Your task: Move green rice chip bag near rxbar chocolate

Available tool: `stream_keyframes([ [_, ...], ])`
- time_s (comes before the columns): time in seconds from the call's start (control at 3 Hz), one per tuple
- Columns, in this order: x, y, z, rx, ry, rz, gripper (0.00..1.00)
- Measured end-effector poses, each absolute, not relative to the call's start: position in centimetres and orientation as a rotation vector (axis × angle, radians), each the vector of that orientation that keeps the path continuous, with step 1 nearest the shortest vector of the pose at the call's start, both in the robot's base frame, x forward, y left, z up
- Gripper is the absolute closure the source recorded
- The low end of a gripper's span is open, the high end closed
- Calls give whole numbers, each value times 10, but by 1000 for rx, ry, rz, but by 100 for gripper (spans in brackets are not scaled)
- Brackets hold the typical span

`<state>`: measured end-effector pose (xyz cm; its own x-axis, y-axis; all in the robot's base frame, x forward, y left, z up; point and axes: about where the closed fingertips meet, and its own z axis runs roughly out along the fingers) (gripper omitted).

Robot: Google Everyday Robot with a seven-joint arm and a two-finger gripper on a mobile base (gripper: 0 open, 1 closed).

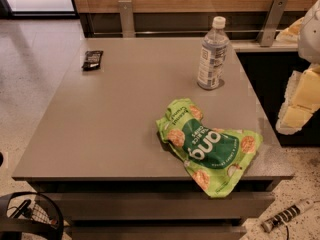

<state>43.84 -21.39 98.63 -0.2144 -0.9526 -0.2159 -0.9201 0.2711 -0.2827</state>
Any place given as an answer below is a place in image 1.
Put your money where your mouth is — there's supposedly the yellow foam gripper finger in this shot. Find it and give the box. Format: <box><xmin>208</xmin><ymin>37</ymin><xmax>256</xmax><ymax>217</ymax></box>
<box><xmin>276</xmin><ymin>64</ymin><xmax>320</xmax><ymax>135</ymax></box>

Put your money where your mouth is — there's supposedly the green rice chip bag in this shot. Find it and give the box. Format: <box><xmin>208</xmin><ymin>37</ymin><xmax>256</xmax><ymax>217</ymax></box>
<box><xmin>156</xmin><ymin>98</ymin><xmax>263</xmax><ymax>198</ymax></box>

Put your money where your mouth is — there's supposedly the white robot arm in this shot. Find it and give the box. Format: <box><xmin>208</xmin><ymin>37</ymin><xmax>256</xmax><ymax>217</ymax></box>
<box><xmin>276</xmin><ymin>0</ymin><xmax>320</xmax><ymax>135</ymax></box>

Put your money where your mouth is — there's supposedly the dark rxbar chocolate bar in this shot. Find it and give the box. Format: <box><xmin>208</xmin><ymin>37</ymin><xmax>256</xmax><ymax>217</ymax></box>
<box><xmin>82</xmin><ymin>50</ymin><xmax>103</xmax><ymax>71</ymax></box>

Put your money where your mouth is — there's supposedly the clear plastic water bottle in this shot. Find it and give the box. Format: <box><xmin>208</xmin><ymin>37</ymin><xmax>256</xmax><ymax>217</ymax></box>
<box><xmin>197</xmin><ymin>16</ymin><xmax>229</xmax><ymax>90</ymax></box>

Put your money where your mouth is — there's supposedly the white power strip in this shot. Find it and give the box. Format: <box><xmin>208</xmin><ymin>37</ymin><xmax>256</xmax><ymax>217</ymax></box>
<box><xmin>261</xmin><ymin>199</ymin><xmax>314</xmax><ymax>233</ymax></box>

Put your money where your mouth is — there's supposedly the right metal wall bracket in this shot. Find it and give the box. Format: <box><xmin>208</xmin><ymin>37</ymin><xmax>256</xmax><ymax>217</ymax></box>
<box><xmin>257</xmin><ymin>0</ymin><xmax>288</xmax><ymax>47</ymax></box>

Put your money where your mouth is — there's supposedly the metal wall bracket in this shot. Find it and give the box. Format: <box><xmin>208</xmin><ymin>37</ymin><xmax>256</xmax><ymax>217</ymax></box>
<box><xmin>118</xmin><ymin>0</ymin><xmax>136</xmax><ymax>38</ymax></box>
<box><xmin>257</xmin><ymin>0</ymin><xmax>288</xmax><ymax>47</ymax></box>

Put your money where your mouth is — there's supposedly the left metal wall bracket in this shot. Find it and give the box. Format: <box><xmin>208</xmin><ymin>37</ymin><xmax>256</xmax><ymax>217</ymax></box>
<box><xmin>118</xmin><ymin>0</ymin><xmax>136</xmax><ymax>38</ymax></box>

